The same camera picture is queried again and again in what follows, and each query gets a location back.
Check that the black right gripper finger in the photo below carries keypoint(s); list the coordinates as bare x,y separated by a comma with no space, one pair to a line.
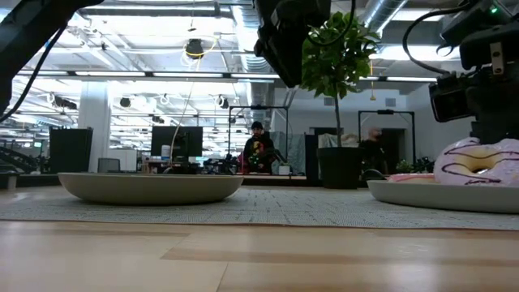
476,130
500,119

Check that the black desk monitor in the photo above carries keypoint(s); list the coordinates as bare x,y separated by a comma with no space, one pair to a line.
192,142

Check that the large pink sprinkled donut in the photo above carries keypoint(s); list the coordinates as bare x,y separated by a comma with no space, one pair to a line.
409,178

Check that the black metal table frame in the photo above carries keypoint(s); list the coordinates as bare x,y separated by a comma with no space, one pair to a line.
36,181

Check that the black rig frame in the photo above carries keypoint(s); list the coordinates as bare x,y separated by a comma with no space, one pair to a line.
385,111
259,107

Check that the white bottle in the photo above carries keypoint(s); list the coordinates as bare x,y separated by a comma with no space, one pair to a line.
165,152

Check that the black ceiling speaker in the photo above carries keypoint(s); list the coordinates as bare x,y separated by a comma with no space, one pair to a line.
194,48

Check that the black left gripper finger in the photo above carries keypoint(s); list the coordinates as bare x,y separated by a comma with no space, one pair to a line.
290,65
265,57

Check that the grey chair back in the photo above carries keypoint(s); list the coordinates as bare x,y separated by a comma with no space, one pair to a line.
108,165

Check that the small green desk plant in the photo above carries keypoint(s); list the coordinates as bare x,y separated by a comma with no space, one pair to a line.
404,166

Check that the olive beige shallow bowl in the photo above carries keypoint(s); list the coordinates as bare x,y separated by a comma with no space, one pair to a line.
150,188

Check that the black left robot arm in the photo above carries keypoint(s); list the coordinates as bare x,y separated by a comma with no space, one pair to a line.
24,32

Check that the grey flat plate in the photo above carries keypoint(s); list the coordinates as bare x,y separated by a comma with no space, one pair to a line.
446,198

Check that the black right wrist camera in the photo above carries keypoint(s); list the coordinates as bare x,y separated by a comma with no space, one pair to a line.
451,97

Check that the grey woven placemat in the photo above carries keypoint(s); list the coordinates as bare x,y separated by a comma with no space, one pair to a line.
243,211

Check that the ceiling light strip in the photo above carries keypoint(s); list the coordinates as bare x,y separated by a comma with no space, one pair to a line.
186,74
405,78

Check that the green leafy plant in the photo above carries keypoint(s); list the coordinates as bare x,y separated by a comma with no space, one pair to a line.
344,61

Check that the white cup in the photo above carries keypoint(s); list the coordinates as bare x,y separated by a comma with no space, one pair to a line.
284,169

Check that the black plant pot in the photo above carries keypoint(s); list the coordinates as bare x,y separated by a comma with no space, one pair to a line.
340,168

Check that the silver ventilation duct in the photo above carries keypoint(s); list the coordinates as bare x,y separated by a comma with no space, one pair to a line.
245,32
381,12

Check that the black stair railing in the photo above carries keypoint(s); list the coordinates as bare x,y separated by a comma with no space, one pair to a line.
20,160

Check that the black rounded object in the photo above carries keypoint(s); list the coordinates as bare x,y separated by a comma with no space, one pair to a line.
373,175

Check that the large lilac purple-drizzle donut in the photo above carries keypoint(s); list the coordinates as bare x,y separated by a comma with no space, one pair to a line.
450,166

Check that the white pillar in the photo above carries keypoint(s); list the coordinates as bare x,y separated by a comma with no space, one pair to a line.
95,134

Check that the black upright panel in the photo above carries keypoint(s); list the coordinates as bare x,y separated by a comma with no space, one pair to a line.
71,150

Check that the person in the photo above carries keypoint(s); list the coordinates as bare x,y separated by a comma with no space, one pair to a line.
371,154
259,142

